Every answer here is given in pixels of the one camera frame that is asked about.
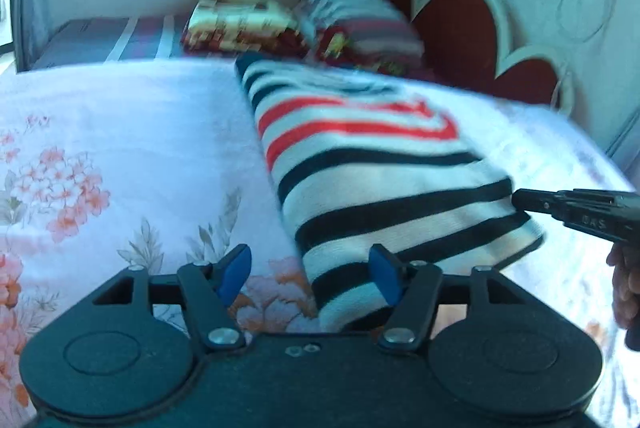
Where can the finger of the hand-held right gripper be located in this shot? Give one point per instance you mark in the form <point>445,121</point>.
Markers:
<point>537,200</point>

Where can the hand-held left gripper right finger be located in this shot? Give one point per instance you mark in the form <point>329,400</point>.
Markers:
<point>387,273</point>

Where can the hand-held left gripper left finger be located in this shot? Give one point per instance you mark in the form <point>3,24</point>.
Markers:
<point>232,273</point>

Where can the striped knit sweater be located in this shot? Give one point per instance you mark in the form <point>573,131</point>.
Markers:
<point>375,188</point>

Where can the person's right hand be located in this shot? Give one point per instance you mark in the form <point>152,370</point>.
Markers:
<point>627,288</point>

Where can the floral white bedsheet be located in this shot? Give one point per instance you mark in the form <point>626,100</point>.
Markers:
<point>125,133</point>

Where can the red scalloped headboard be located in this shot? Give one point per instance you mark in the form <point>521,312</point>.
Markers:
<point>460,33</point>

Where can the red printed cloth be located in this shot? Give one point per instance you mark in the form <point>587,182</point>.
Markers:
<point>360,56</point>

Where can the striped pillow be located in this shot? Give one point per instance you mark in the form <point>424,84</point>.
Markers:
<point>360,16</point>

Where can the striped bedsheet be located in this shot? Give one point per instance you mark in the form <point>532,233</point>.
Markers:
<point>110,41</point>

